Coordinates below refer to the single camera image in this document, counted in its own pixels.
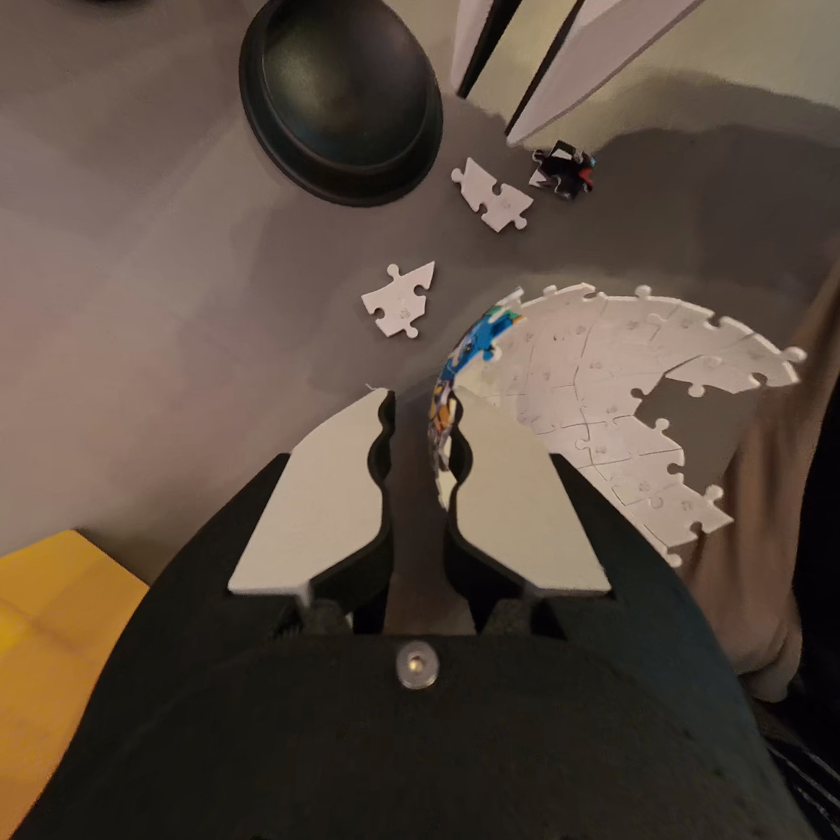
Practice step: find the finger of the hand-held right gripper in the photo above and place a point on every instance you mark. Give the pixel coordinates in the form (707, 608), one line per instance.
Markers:
(604, 59)
(476, 39)

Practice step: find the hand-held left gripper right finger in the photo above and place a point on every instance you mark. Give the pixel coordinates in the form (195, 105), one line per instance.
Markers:
(518, 512)

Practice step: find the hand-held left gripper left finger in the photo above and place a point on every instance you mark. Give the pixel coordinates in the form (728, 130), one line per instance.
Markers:
(321, 499)

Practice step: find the puzzle piece with dark print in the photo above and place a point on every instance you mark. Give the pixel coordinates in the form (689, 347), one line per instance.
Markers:
(563, 169)

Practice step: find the partly built puzzle ball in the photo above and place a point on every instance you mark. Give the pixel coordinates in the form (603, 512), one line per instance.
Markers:
(590, 367)

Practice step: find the black round ball stand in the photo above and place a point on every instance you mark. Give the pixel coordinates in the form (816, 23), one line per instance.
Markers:
(341, 85)

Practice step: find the white joined double puzzle piece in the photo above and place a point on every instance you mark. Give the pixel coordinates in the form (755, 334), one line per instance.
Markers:
(499, 203)

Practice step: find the white pointed puzzle piece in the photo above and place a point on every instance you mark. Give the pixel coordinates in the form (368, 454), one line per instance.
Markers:
(401, 302)

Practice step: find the beige clothing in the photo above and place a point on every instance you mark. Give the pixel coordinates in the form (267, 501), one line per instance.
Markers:
(768, 525)

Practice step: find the yellow box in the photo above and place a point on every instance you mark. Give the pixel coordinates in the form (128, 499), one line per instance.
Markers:
(46, 623)

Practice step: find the dark striped cloth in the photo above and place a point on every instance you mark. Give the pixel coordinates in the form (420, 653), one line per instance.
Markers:
(807, 768)

